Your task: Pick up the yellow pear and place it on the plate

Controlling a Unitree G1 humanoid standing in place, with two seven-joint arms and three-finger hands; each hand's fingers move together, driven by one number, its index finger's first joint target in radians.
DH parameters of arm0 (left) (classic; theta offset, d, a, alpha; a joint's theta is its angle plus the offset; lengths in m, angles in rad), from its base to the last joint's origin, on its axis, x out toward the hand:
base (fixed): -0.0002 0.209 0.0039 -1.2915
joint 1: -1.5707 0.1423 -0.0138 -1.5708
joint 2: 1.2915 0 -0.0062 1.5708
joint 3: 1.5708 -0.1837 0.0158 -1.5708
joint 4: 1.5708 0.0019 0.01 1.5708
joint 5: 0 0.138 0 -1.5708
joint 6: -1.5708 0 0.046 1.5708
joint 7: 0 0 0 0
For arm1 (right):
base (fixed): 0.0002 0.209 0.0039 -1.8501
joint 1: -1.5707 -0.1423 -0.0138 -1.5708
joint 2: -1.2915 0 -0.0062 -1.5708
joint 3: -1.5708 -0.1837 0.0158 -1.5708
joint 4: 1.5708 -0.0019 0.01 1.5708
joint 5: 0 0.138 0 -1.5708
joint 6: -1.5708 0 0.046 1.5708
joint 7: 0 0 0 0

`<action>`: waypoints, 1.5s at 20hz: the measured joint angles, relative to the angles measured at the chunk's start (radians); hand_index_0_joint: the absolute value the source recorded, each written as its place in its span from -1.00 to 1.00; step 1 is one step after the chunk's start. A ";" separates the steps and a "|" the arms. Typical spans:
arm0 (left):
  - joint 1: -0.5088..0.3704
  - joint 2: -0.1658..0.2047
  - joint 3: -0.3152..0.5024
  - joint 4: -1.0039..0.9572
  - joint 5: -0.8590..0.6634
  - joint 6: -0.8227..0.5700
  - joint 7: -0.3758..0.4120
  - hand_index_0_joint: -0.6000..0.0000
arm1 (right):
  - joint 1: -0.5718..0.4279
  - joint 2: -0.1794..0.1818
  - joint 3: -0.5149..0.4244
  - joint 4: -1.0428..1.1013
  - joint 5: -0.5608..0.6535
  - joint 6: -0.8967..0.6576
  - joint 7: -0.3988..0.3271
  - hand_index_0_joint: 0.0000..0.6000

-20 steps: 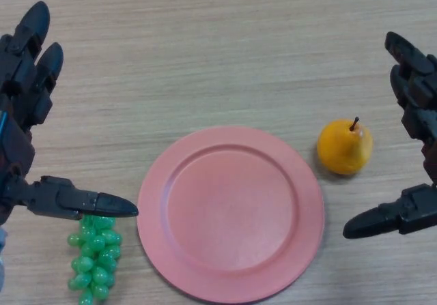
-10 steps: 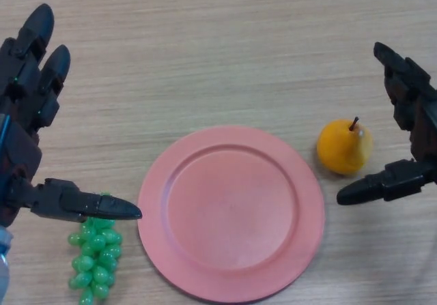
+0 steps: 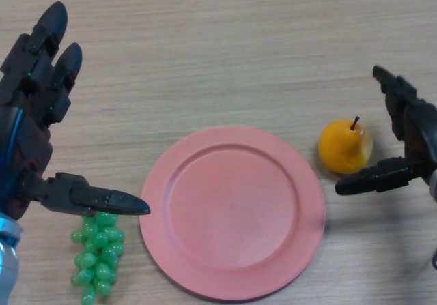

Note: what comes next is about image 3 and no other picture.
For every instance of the pink round plate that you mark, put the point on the pink round plate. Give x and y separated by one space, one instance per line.
232 216

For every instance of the green grape bunch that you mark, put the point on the green grape bunch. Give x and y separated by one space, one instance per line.
99 254

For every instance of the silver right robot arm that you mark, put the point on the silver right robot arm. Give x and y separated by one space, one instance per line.
434 185

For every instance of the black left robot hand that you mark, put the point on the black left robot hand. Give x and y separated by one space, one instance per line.
30 148

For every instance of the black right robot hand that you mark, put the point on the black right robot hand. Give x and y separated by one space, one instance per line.
420 127

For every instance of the yellow pear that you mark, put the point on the yellow pear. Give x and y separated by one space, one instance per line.
341 146

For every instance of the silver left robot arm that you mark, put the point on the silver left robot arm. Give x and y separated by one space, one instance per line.
7 257

